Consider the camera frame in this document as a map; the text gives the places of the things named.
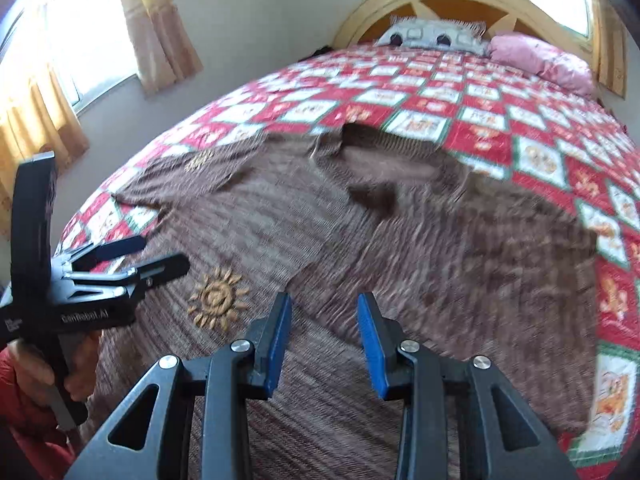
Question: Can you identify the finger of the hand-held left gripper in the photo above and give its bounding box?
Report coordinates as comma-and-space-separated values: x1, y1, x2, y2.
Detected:
75, 235, 147, 271
135, 254, 191, 286

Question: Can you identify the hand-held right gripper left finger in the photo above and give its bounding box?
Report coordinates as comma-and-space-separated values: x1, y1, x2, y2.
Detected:
64, 291, 293, 480

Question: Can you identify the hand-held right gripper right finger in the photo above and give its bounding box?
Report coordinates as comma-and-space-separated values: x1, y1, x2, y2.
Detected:
356, 292, 581, 480

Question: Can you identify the brown knit sweater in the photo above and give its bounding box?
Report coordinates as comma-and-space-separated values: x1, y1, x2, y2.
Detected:
92, 122, 601, 480

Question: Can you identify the person's left forearm red sleeve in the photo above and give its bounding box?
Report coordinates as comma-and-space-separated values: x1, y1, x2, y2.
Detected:
0, 347, 76, 480

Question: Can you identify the person's left hand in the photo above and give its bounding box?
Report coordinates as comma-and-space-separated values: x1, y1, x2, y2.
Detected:
10, 331, 101, 411

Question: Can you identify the yellow curtain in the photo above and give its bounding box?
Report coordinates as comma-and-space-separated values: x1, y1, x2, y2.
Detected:
592, 0, 628, 98
112, 0, 203, 96
0, 60, 91, 221

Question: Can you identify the red checkered printed quilt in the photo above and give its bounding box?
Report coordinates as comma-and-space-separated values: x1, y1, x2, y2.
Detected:
55, 40, 640, 480

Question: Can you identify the grey white patterned pillow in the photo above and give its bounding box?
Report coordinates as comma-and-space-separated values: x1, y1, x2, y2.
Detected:
375, 15, 491, 56

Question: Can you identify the pink pillow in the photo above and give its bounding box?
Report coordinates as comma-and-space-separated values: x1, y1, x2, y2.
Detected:
487, 32, 596, 98

